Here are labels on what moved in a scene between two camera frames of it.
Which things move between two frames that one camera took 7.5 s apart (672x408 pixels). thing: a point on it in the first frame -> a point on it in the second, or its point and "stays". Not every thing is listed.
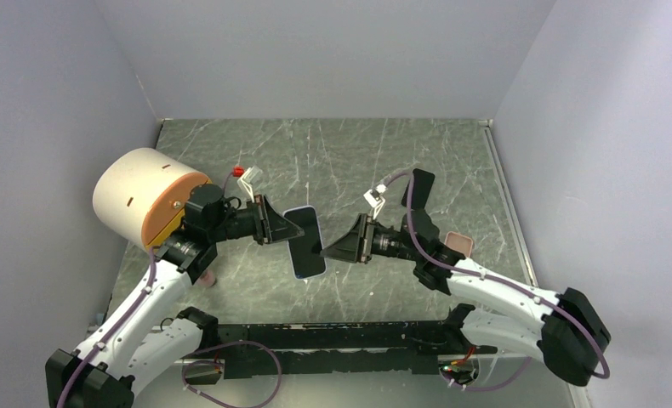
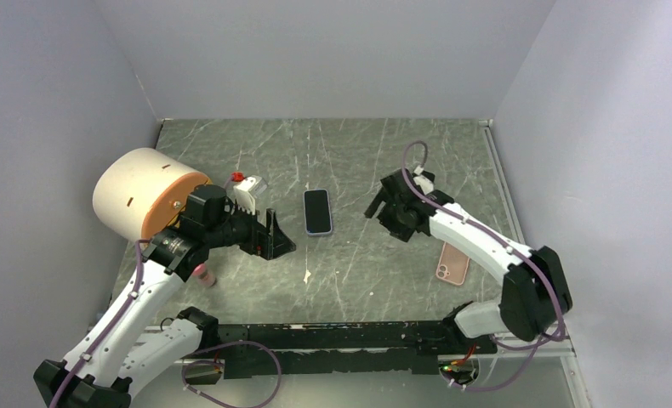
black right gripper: [353, 246] -> [398, 230]
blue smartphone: [305, 250] -> [317, 212]
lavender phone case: [284, 212] -> [317, 212]
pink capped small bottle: [207, 280] stays
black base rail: [407, 348] stays
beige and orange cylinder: [142, 195] stays
